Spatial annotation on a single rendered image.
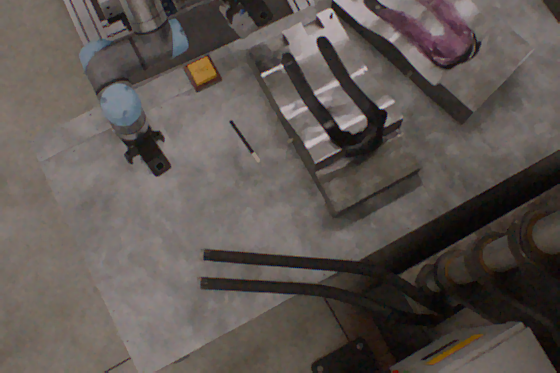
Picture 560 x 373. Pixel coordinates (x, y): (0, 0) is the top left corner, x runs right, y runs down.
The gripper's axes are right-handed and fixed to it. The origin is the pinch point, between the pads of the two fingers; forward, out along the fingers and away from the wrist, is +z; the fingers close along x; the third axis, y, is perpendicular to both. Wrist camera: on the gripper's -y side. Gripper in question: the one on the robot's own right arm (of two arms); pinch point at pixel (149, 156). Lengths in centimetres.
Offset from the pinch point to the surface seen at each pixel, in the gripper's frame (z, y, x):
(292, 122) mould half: 5.1, -12.7, -34.8
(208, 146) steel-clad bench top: 15.0, -2.3, -14.9
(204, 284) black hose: 12.0, -31.9, 7.4
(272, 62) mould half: 5.9, 4.0, -40.9
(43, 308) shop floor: 95, 6, 59
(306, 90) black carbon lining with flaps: 7.2, -7.3, -43.7
